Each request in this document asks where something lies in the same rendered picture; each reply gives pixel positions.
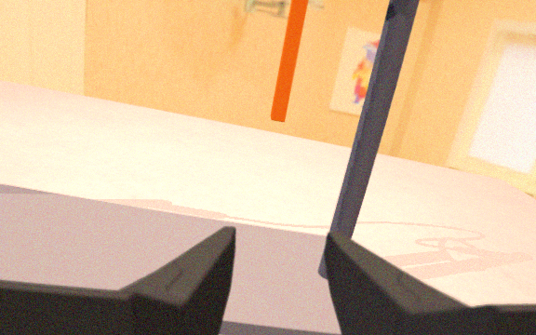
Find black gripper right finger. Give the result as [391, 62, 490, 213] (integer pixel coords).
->
[324, 231, 536, 335]

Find orange handle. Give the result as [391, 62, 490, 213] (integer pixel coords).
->
[271, 0, 309, 122]

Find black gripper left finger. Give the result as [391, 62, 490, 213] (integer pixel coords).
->
[0, 226, 235, 335]

